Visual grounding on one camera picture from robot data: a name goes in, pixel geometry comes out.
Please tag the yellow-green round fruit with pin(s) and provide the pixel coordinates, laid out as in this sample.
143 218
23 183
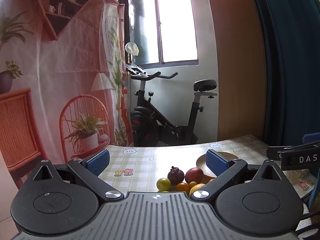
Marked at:
163 183

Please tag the window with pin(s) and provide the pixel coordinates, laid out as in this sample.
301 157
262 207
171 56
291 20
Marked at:
175 30

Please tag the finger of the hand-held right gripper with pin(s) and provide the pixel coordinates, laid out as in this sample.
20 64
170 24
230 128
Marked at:
273 152

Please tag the black exercise bike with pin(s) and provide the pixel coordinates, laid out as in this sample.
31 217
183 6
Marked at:
150 120

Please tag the dark blue curtain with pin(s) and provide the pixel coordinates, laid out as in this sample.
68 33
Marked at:
287 55

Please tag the small brown longan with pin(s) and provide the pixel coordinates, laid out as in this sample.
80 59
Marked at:
192 184

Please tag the metal stand pole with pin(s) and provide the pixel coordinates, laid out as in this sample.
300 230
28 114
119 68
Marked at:
128 87

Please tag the white cap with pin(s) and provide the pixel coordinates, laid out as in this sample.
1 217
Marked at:
132 48

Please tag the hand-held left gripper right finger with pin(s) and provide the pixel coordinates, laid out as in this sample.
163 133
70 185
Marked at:
216 162

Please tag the checked tablecloth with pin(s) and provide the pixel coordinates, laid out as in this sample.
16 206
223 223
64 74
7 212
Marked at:
140 165

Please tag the dark purple mangosteen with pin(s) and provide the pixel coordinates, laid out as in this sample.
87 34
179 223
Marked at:
175 175

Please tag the wooden cabinet side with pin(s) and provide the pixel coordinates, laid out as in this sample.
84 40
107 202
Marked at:
237 67

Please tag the printed wall cloth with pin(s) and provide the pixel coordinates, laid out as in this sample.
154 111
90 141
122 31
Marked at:
75 55

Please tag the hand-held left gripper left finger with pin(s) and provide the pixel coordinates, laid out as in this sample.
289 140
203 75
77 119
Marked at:
98 161

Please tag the large yellow lemon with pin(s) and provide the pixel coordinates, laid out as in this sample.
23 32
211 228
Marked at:
197 188

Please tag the red apple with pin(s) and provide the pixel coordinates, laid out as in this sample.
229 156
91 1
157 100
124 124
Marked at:
194 175

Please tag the beige oval plate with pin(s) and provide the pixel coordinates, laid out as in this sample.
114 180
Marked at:
202 166

